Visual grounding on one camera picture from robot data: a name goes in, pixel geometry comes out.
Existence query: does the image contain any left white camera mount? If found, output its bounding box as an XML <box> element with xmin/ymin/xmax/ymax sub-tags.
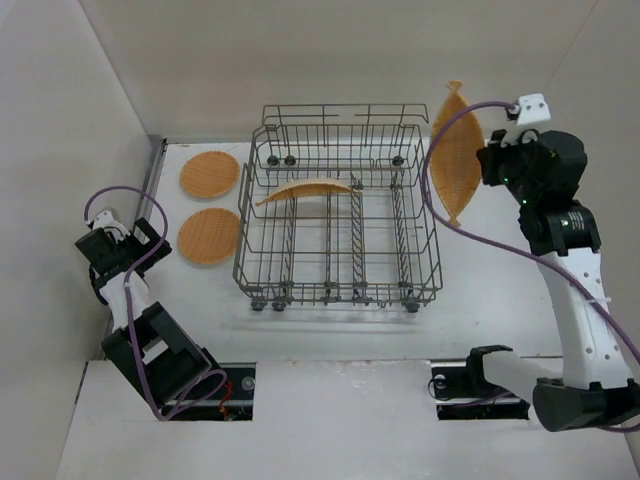
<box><xmin>88</xmin><ymin>209</ymin><xmax>124</xmax><ymax>230</ymax></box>

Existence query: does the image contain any near round woven plate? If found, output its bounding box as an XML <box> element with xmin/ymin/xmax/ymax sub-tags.
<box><xmin>177</xmin><ymin>208</ymin><xmax>240</xmax><ymax>265</ymax></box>

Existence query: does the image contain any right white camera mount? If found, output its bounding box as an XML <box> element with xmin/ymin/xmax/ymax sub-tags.
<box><xmin>506</xmin><ymin>93</ymin><xmax>551</xmax><ymax>126</ymax></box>

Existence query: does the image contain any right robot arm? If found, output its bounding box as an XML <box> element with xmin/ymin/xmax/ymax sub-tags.
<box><xmin>467</xmin><ymin>130</ymin><xmax>639</xmax><ymax>433</ymax></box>

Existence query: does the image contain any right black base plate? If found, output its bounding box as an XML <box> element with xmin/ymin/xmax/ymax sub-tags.
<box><xmin>427</xmin><ymin>363</ymin><xmax>530</xmax><ymax>421</ymax></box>

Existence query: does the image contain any grey wire dish rack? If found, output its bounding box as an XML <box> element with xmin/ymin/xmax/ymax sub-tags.
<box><xmin>233</xmin><ymin>103</ymin><xmax>442</xmax><ymax>313</ymax></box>

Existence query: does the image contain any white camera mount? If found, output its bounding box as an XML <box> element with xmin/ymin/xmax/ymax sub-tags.
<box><xmin>88</xmin><ymin>209</ymin><xmax>124</xmax><ymax>230</ymax></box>
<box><xmin>506</xmin><ymin>93</ymin><xmax>551</xmax><ymax>126</ymax></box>

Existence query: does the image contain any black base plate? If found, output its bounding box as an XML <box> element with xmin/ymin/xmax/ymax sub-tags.
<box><xmin>171</xmin><ymin>363</ymin><xmax>257</xmax><ymax>422</ymax></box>
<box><xmin>427</xmin><ymin>363</ymin><xmax>530</xmax><ymax>421</ymax></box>

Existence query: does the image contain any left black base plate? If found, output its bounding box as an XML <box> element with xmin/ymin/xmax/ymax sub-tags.
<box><xmin>171</xmin><ymin>363</ymin><xmax>257</xmax><ymax>422</ymax></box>

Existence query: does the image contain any round woven plate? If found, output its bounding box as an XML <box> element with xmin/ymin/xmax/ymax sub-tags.
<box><xmin>180</xmin><ymin>151</ymin><xmax>240</xmax><ymax>199</ymax></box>
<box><xmin>177</xmin><ymin>208</ymin><xmax>240</xmax><ymax>265</ymax></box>

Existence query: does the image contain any far round woven plate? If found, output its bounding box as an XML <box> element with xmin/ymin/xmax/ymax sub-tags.
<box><xmin>180</xmin><ymin>151</ymin><xmax>240</xmax><ymax>199</ymax></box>

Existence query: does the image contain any fish-shaped woven plate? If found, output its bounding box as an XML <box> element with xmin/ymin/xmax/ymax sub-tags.
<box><xmin>429</xmin><ymin>79</ymin><xmax>486</xmax><ymax>226</ymax></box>
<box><xmin>255</xmin><ymin>178</ymin><xmax>356</xmax><ymax>206</ymax></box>

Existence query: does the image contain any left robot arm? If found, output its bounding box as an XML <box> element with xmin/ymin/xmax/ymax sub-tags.
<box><xmin>75</xmin><ymin>210</ymin><xmax>219</xmax><ymax>407</ymax></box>

